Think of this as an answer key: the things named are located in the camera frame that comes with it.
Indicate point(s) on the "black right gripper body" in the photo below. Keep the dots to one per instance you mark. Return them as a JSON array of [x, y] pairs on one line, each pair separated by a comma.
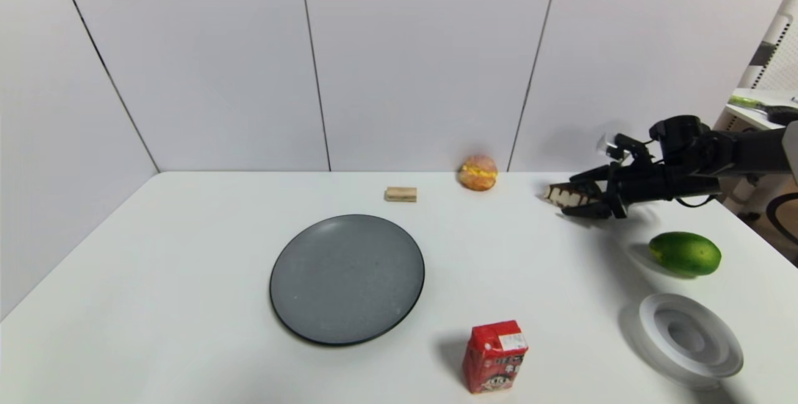
[[616, 192]]

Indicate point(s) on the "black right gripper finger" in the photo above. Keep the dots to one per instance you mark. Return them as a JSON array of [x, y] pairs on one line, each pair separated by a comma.
[[595, 174], [597, 211]]

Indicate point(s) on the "chocolate blueberry cake slice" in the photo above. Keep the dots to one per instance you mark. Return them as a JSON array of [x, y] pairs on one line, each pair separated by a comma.
[[564, 197]]

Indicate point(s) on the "black object on desk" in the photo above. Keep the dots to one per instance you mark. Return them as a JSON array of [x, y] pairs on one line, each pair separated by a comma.
[[785, 115]]

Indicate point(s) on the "gray round plate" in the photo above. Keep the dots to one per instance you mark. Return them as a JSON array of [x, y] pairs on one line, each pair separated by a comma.
[[336, 285]]

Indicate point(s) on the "green papaya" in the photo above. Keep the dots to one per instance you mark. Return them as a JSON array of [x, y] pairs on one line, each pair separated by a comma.
[[686, 254]]

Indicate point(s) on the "cream puff bun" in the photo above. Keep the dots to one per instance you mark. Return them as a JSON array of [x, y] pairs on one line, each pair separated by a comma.
[[478, 174]]

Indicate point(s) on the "white round plastic lid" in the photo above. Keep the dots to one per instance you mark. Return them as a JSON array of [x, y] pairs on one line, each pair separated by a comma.
[[661, 320]]

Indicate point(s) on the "white side desk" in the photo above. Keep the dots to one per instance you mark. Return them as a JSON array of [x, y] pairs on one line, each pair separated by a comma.
[[748, 116]]

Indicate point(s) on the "green tool on desk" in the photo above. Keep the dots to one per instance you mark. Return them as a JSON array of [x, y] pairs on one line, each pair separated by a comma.
[[745, 103]]

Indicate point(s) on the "red drink carton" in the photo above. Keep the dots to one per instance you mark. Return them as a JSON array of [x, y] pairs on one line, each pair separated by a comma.
[[494, 359]]

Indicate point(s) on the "beige wafer biscuit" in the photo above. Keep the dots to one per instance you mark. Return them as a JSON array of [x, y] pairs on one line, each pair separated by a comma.
[[401, 194]]

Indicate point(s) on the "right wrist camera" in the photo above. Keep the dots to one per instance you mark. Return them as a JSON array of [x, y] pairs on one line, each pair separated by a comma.
[[626, 147]]

